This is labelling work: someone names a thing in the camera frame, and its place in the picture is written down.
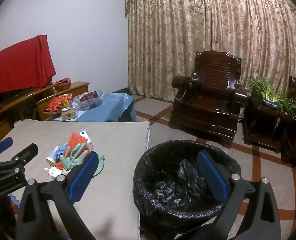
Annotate small white bottle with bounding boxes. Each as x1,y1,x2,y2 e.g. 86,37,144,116
46,146,60,166

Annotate brown wooden stand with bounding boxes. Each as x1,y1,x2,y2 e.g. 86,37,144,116
0,84,56,140

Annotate green potted plant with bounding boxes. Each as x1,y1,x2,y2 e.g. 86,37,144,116
240,76,296,123

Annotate dark wooden side table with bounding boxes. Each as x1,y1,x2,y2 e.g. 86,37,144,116
243,95,296,154

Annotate light wooden cabinet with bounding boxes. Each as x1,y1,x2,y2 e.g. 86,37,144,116
36,81,90,120

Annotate red cloth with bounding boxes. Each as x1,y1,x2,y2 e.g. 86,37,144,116
0,35,57,130

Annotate green rubber glove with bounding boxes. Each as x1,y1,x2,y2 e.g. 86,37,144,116
60,142,89,173
94,154,105,177

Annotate black bag lined trash bin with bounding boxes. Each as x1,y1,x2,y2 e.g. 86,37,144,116
133,140,242,240

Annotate blue tablecloth table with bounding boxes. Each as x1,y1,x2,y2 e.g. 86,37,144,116
74,93,137,123

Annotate beige tin box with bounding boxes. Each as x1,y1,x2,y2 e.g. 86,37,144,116
61,106,78,120

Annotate grey table mat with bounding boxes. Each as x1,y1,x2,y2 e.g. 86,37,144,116
0,119,151,240

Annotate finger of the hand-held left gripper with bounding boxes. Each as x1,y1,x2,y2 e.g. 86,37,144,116
0,137,14,164
3,143,39,170

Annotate light blue foam mat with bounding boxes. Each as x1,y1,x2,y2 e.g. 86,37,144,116
9,194,21,208

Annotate clear bag of red fruit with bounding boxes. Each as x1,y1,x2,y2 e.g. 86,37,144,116
75,90,103,110

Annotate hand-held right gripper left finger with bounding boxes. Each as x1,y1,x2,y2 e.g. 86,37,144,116
16,151,100,240

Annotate beige patterned curtain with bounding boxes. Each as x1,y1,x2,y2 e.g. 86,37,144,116
125,0,296,105

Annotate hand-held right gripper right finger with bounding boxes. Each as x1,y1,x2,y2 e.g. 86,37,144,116
197,150,281,240

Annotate red and yellow packets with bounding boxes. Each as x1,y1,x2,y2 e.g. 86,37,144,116
44,94,74,113

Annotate white and blue carton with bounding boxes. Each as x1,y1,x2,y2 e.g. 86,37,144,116
78,130,93,152

